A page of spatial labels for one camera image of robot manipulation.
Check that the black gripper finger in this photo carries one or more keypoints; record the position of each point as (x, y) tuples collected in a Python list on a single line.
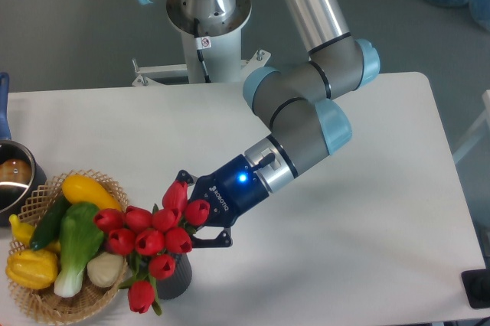
[(185, 179), (222, 240)]

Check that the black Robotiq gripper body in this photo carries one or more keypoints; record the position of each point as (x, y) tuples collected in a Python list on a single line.
[(231, 190)]

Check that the red tulip bouquet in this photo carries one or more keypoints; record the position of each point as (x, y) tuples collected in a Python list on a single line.
[(148, 238)]

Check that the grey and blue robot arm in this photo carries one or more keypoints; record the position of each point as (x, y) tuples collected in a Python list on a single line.
[(298, 108)]

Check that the dark grey ribbed vase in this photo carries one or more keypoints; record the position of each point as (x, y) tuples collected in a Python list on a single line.
[(176, 284)]

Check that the yellow squash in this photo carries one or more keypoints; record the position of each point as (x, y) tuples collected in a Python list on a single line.
[(79, 189)]

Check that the green bok choy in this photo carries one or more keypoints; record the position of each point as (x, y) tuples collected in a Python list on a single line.
[(80, 240)]

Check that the green cucumber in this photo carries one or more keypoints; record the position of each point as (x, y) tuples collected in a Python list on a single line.
[(48, 228)]

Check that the woven wicker basket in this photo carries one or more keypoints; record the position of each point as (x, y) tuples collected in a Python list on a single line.
[(44, 306)]

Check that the small yellow gourd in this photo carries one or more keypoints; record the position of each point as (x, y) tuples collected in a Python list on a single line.
[(23, 233)]

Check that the yellow bell pepper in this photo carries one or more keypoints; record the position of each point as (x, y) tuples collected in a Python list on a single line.
[(32, 269)]

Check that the black device at table edge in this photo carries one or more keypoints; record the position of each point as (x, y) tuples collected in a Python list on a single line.
[(476, 285)]

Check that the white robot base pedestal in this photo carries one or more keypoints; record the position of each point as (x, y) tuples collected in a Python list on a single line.
[(211, 36)]

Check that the dark pot with blue handle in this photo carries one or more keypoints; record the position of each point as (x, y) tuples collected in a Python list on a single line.
[(20, 172)]

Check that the white frame at right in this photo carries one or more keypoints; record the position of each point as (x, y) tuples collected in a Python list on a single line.
[(474, 133)]

